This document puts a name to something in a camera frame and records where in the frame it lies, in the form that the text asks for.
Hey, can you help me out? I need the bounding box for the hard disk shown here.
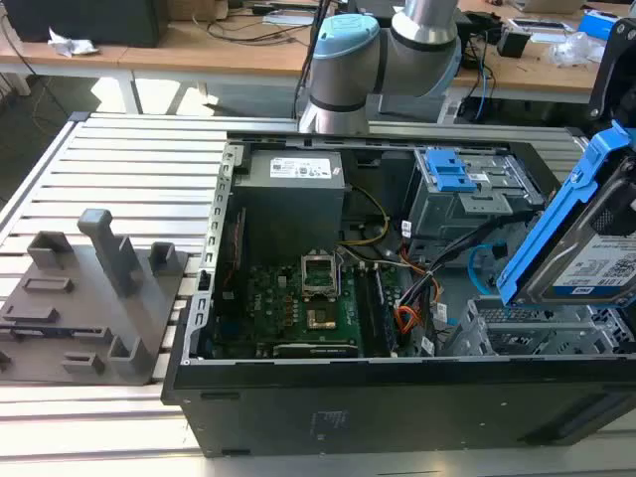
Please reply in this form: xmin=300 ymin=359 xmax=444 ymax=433
xmin=496 ymin=118 xmax=636 ymax=307

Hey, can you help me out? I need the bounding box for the metal disk bay cage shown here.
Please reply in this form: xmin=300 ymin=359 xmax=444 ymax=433
xmin=402 ymin=147 xmax=548 ymax=249

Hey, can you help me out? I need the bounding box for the black RAM slot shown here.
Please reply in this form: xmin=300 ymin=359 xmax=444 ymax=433
xmin=354 ymin=267 xmax=394 ymax=358

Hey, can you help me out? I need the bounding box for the clear plastic bag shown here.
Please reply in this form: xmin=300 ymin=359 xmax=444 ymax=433
xmin=548 ymin=30 xmax=605 ymax=69

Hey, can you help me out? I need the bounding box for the blue cardboard box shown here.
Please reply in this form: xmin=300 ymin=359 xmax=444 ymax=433
xmin=579 ymin=8 xmax=628 ymax=41

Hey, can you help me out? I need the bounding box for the small black box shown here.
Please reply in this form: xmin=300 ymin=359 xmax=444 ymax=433
xmin=496 ymin=28 xmax=531 ymax=59

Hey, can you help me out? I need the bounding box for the blue plastic bay latch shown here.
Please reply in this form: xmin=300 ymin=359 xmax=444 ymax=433
xmin=425 ymin=148 xmax=477 ymax=194

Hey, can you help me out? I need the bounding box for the perforated metal drive cage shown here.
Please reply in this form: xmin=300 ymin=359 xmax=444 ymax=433
xmin=436 ymin=297 xmax=636 ymax=358

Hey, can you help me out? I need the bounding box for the grey power supply unit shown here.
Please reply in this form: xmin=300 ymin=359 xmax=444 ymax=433
xmin=231 ymin=149 xmax=346 ymax=257

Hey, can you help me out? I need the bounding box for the CPU socket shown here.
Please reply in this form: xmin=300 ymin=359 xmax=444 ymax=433
xmin=300 ymin=252 xmax=339 ymax=299

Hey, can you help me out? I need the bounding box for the green motherboard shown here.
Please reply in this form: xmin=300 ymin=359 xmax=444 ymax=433
xmin=213 ymin=262 xmax=398 ymax=359

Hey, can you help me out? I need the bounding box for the black open PC case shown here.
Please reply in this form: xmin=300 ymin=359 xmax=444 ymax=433
xmin=160 ymin=129 xmax=636 ymax=459

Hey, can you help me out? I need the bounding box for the wooden desk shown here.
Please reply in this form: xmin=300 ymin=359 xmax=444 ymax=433
xmin=0 ymin=0 xmax=636 ymax=115

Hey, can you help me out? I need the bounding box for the black computer tower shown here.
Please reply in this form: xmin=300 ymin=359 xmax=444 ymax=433
xmin=4 ymin=0 xmax=169 ymax=50

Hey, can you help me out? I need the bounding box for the crumpled white paper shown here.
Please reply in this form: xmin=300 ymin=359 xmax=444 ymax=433
xmin=47 ymin=27 xmax=99 ymax=58

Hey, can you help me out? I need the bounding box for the grey parts rack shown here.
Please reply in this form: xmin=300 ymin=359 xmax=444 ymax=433
xmin=0 ymin=208 xmax=190 ymax=388

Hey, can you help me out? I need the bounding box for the blue hanging cable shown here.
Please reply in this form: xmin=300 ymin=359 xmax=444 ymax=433
xmin=474 ymin=29 xmax=496 ymax=123

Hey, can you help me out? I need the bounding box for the black sleeved power wire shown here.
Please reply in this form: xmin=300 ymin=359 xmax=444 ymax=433
xmin=397 ymin=212 xmax=513 ymax=319

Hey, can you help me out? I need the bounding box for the blue data wire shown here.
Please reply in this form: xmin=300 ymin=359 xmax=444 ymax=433
xmin=467 ymin=239 xmax=509 ymax=297

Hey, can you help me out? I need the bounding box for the yellow and black wire bundle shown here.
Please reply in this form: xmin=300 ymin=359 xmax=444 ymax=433
xmin=337 ymin=184 xmax=391 ymax=247

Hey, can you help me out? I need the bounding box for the orange wire bundle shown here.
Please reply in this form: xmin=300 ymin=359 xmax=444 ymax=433
xmin=394 ymin=275 xmax=442 ymax=349

